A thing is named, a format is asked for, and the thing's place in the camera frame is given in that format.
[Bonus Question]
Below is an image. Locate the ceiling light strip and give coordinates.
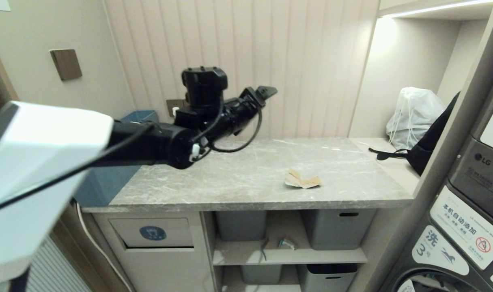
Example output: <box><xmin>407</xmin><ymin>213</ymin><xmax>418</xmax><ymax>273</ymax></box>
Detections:
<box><xmin>386</xmin><ymin>0</ymin><xmax>493</xmax><ymax>18</ymax></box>

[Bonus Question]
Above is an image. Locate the grey washing machine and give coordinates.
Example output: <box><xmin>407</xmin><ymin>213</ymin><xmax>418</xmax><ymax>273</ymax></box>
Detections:
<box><xmin>375</xmin><ymin>61</ymin><xmax>493</xmax><ymax>292</ymax></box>

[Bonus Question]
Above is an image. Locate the white cable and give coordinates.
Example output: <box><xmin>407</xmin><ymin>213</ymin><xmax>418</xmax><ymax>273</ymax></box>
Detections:
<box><xmin>73</xmin><ymin>200</ymin><xmax>134</xmax><ymax>292</ymax></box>

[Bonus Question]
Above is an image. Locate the white plastic bag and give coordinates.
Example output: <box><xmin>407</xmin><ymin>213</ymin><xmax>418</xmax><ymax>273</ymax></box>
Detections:
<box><xmin>385</xmin><ymin>86</ymin><xmax>446</xmax><ymax>151</ymax></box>

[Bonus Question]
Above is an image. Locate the brown square wall plate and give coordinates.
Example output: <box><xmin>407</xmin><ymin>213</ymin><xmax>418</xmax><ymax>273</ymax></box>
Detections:
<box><xmin>49</xmin><ymin>49</ymin><xmax>83</xmax><ymax>81</ymax></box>

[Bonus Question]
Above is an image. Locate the black bag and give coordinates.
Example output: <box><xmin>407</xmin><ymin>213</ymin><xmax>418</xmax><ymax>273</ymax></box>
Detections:
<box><xmin>368</xmin><ymin>91</ymin><xmax>462</xmax><ymax>176</ymax></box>

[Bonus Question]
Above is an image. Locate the trash bin flap door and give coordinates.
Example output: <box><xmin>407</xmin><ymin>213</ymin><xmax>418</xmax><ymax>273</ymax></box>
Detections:
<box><xmin>108</xmin><ymin>217</ymin><xmax>194</xmax><ymax>249</ymax></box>

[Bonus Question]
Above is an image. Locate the grey bin with black rim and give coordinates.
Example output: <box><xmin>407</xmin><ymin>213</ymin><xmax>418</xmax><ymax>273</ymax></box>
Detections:
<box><xmin>298</xmin><ymin>263</ymin><xmax>359</xmax><ymax>292</ymax></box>

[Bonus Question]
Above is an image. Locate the wall power socket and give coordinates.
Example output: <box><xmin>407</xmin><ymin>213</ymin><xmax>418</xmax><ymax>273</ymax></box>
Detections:
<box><xmin>166</xmin><ymin>99</ymin><xmax>187</xmax><ymax>118</ymax></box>

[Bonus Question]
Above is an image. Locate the beige counter cabinet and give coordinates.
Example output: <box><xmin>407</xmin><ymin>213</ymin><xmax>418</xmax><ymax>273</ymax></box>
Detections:
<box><xmin>81</xmin><ymin>137</ymin><xmax>414</xmax><ymax>292</ymax></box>

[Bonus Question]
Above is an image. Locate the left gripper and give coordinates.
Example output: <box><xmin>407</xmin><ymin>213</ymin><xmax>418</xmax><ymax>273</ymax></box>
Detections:
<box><xmin>214</xmin><ymin>86</ymin><xmax>278</xmax><ymax>137</ymax></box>

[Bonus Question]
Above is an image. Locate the torn cardboard scrap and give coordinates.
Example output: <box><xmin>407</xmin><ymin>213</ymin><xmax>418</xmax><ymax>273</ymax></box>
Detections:
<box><xmin>285</xmin><ymin>168</ymin><xmax>322</xmax><ymax>189</ymax></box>

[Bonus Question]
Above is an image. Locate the small grey storage bin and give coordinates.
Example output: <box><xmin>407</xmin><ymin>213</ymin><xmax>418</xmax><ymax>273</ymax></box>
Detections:
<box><xmin>240</xmin><ymin>264</ymin><xmax>283</xmax><ymax>285</ymax></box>
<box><xmin>215</xmin><ymin>210</ymin><xmax>267</xmax><ymax>242</ymax></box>

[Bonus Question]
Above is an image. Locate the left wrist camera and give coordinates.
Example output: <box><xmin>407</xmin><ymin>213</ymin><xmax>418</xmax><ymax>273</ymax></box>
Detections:
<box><xmin>181</xmin><ymin>66</ymin><xmax>229</xmax><ymax>111</ymax></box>

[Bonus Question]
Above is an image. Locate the large grey storage bin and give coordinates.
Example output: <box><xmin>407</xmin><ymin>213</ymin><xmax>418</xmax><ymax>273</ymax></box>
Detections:
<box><xmin>301</xmin><ymin>208</ymin><xmax>377</xmax><ymax>251</ymax></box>

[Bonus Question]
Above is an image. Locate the thin black cable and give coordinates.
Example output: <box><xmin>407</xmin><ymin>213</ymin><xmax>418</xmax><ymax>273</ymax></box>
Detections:
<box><xmin>0</xmin><ymin>123</ymin><xmax>155</xmax><ymax>216</ymax></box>

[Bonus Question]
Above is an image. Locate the blue plastic bin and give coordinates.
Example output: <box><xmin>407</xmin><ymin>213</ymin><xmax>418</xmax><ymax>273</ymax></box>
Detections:
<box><xmin>73</xmin><ymin>110</ymin><xmax>159</xmax><ymax>208</ymax></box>

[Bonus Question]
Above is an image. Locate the white slatted radiator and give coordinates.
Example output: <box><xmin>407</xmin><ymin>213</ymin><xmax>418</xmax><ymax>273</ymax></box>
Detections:
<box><xmin>25</xmin><ymin>236</ymin><xmax>93</xmax><ymax>292</ymax></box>

